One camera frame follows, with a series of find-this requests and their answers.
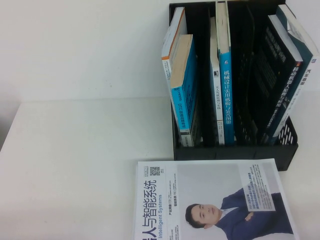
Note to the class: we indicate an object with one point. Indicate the blue spine mechanical design book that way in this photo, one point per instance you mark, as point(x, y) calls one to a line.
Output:
point(228, 100)

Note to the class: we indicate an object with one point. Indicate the teal cover white spine book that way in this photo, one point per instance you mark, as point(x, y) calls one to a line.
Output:
point(310, 75)

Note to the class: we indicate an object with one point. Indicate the white magazine with man portrait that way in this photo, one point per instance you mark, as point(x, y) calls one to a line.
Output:
point(212, 180)

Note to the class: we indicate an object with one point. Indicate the white book with orange stripe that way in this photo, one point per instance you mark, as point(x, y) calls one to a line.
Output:
point(175, 27)

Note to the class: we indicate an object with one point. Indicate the black plastic book stand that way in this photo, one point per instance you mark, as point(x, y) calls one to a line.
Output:
point(225, 152)

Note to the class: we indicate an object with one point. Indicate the blue book with tan pages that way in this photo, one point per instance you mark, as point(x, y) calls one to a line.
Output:
point(188, 82)

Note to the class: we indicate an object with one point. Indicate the thin white spine book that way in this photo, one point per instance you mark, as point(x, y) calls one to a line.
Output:
point(217, 100)

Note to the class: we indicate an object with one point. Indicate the dark robot book orange blob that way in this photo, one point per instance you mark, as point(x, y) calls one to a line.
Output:
point(275, 75)

